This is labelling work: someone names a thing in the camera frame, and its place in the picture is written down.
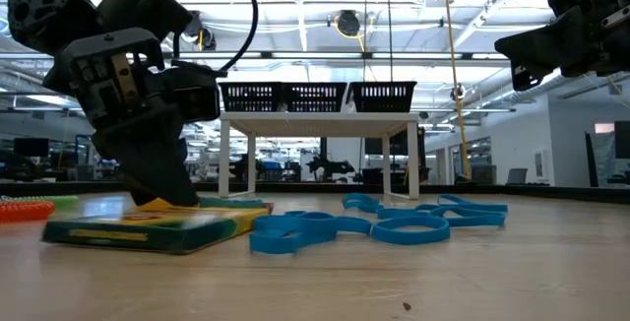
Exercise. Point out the white wall box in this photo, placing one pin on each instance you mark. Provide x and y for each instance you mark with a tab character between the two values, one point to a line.
540	163

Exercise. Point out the green spiral coil band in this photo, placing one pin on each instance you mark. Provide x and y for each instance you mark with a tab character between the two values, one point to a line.
64	202

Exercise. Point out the lit wall screen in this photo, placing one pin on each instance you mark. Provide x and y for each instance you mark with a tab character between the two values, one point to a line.
604	128

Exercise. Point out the red-orange spiral coil band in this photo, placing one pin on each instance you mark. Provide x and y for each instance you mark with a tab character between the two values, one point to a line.
24	211

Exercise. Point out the blue rubber band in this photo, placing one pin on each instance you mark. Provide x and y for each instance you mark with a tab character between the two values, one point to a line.
275	244
408	238
394	211
359	203
497	207
354	225
472	221

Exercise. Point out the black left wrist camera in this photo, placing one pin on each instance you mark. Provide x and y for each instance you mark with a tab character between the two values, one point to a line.
197	94

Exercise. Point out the black computer monitor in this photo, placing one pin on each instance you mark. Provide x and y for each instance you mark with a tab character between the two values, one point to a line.
622	139
31	147

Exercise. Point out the small blue background bin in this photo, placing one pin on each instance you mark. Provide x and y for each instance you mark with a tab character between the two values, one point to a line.
271	166

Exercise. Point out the white riser shelf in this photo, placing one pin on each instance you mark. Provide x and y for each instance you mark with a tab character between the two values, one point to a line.
320	124

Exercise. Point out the grey laptop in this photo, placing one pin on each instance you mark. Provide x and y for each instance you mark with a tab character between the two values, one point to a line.
517	176

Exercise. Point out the yellow green crayon box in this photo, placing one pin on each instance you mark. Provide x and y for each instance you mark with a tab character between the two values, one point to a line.
147	239
231	203

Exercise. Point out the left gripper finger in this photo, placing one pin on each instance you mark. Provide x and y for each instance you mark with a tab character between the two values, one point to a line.
138	195
147	163

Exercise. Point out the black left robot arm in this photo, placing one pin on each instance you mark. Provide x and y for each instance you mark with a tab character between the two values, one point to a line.
44	6

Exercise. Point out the black background robot arm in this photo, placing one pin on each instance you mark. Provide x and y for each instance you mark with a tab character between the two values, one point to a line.
330	167

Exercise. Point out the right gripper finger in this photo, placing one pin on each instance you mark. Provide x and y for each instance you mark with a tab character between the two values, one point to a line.
529	77
541	40

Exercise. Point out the black plastic mesh basket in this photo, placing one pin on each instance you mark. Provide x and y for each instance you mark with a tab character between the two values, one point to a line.
383	84
315	85
251	85

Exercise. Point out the black aluminium rig frame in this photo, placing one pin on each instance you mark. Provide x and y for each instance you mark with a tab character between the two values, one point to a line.
541	192

